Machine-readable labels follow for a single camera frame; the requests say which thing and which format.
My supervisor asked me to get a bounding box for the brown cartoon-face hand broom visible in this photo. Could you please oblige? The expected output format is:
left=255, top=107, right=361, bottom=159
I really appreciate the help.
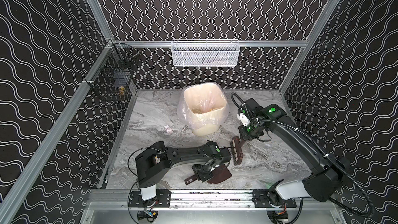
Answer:
left=230, top=136, right=246, bottom=166

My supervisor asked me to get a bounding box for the brown plastic dustpan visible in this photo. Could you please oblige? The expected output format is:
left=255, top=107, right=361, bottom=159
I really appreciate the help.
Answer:
left=184, top=164, right=232, bottom=185

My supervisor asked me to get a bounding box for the cream trash bin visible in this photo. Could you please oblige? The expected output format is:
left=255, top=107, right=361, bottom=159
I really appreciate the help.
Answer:
left=184, top=82, right=228, bottom=137

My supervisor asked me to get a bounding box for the clear plastic bin liner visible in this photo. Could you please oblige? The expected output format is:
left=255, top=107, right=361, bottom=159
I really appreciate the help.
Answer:
left=176, top=81, right=231, bottom=137

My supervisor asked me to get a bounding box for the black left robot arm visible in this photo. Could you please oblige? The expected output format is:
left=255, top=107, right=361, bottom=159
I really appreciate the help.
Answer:
left=135, top=140, right=232, bottom=201

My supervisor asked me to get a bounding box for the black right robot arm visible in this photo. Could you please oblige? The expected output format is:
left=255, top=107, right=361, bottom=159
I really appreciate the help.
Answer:
left=237, top=98, right=349, bottom=205

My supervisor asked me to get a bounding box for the pink white scrap near bin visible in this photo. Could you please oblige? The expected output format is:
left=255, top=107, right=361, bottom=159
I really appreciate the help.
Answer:
left=164, top=125, right=174, bottom=134

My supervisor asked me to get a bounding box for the small brass bell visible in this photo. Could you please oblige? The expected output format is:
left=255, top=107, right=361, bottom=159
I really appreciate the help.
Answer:
left=118, top=86, right=125, bottom=96

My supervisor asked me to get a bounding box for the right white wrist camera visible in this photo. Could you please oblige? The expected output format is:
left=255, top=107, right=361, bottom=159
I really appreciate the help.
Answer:
left=237, top=112, right=250, bottom=127

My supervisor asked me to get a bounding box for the white wire wall basket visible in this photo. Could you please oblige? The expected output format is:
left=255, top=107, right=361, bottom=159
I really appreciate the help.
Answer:
left=171, top=39, right=240, bottom=67

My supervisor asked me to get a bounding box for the black wire wall basket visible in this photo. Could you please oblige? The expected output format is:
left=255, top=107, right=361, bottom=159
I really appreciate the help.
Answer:
left=89, top=43, right=142, bottom=102

